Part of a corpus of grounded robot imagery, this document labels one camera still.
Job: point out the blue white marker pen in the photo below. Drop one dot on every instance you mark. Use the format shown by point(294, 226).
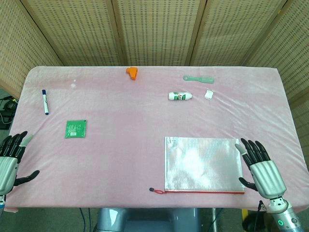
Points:
point(45, 101)

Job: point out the green plastic comb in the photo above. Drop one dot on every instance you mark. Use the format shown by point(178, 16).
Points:
point(198, 79)

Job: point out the orange plastic block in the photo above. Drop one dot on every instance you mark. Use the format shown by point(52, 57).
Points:
point(132, 72)

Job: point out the metal table leg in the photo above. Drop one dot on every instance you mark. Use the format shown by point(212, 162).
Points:
point(214, 220)

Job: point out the silver mesh zipper pouch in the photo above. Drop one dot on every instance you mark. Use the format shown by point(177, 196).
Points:
point(200, 164)

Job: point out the pink tablecloth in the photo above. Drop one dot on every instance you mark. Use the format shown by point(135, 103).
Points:
point(125, 145)

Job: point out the small white sachet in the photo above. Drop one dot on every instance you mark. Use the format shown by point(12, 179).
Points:
point(208, 94)

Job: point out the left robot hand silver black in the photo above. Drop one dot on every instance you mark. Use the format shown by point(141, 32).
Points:
point(7, 169)

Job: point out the green foil packet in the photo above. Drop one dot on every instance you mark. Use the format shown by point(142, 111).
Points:
point(76, 129)

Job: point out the white green small bottle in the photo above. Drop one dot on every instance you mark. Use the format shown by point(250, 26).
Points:
point(179, 96)

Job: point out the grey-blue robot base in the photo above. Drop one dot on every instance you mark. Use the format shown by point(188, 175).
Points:
point(147, 220)

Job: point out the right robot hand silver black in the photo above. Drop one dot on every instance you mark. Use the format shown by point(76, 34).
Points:
point(266, 176)

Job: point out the woven bamboo folding screen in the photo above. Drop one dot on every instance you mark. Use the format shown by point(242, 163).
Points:
point(157, 31)

